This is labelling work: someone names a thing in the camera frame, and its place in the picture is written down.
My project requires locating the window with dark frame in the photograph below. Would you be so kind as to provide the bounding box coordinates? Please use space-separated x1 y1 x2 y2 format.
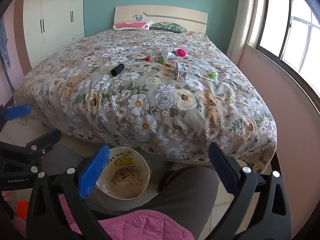
247 0 320 88

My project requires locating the green floral pillow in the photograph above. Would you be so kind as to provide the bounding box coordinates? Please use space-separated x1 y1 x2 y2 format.
151 22 187 33

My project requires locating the white wardrobe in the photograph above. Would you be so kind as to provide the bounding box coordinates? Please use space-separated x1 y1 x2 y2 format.
23 0 85 69

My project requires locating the floral printed duvet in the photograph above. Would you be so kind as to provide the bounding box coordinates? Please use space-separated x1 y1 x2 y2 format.
14 27 277 174

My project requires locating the blue hanging cloth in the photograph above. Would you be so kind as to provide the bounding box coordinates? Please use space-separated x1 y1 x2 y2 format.
0 17 11 68

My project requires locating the round bin with yellow-print bag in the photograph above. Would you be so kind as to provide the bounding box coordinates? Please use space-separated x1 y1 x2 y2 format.
96 146 151 200

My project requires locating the beige wooden bed headboard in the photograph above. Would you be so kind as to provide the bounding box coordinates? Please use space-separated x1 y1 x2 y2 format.
114 5 209 34

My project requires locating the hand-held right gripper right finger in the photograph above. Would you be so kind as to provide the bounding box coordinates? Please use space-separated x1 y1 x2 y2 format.
208 142 293 240

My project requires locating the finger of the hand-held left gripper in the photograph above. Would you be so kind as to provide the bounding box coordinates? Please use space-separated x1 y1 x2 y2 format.
0 129 62 173
0 104 32 130

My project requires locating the pink quilted cushion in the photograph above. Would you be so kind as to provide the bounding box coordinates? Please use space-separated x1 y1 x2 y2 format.
59 194 195 240

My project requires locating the beige curtain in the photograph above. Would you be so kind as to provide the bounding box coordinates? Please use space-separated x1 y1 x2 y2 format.
226 0 268 66

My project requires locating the orange plastic item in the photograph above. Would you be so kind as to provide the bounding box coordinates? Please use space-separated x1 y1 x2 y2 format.
16 200 30 219

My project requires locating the dark clothes rack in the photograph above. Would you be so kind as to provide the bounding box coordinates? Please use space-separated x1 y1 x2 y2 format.
0 60 15 105

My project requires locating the black cylinder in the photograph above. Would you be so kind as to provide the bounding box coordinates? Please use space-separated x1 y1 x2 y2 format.
111 64 125 77

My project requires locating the pink and white pillow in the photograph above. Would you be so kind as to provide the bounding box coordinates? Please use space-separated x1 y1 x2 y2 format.
113 20 153 31

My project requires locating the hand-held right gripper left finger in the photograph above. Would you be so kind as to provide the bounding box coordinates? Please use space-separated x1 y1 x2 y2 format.
26 144 110 240

